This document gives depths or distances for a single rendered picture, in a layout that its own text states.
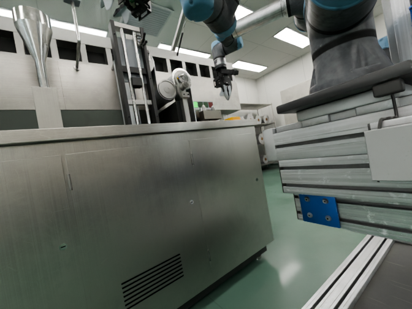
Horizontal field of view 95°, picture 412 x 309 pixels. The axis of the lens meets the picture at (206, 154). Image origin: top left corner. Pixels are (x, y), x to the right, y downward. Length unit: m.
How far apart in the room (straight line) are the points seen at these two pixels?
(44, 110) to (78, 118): 0.31
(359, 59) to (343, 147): 0.17
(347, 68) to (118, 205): 0.78
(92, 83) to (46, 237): 1.00
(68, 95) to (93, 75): 0.21
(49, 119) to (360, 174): 1.16
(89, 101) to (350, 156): 1.38
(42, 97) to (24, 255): 0.68
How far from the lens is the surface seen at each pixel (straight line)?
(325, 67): 0.50
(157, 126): 0.84
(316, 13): 0.46
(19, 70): 1.52
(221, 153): 1.04
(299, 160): 0.52
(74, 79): 1.51
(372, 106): 0.47
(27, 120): 1.43
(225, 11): 0.63
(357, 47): 0.50
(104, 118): 1.45
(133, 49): 1.18
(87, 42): 1.64
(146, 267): 0.91
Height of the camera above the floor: 0.74
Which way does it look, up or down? level
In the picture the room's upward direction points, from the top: 10 degrees counter-clockwise
